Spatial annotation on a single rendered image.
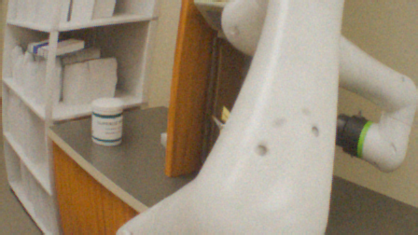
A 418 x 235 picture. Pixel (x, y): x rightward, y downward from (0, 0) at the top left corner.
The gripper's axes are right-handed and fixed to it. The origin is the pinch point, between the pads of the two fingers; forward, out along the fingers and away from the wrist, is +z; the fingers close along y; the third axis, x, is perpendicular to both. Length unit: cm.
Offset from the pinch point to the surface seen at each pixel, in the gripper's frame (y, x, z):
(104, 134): 4, 30, 74
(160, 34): -54, 2, 118
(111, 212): 16, 50, 53
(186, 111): -6.5, 13.2, 41.8
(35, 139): 5, 62, 161
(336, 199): -33.3, 33.7, -5.4
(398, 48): -54, -21, -14
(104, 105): 3, 19, 76
